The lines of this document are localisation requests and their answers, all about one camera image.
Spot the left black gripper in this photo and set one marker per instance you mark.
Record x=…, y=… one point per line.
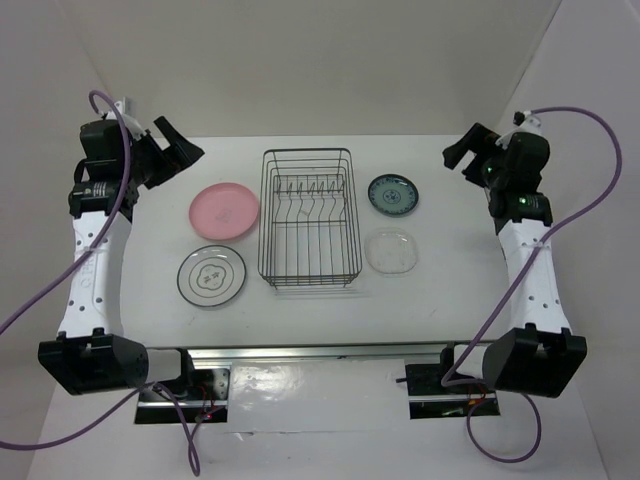
x=179, y=155

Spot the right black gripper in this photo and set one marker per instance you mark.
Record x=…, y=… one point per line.
x=478, y=136

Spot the blue floral ceramic plate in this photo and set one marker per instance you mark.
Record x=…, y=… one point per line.
x=393, y=195

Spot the clear glass plate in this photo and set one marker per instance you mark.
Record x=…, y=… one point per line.
x=391, y=251

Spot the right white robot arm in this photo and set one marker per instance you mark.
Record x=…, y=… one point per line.
x=538, y=354

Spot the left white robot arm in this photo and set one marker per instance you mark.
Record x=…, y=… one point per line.
x=90, y=352

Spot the pink plastic plate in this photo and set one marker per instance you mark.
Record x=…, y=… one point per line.
x=223, y=211

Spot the white plate with dark rim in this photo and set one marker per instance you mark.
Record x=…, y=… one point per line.
x=211, y=276

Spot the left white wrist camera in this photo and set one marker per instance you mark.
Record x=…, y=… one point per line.
x=125, y=107

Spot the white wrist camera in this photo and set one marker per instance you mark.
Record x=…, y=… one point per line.
x=125, y=107
x=524, y=122

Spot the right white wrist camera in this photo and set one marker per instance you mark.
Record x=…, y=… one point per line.
x=524, y=122

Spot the metal wire dish rack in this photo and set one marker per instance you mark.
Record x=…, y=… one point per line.
x=309, y=235

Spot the aluminium front rail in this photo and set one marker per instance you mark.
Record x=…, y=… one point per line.
x=282, y=353

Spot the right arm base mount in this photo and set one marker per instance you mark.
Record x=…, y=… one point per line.
x=428, y=399

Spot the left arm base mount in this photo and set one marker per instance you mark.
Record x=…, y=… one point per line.
x=204, y=400

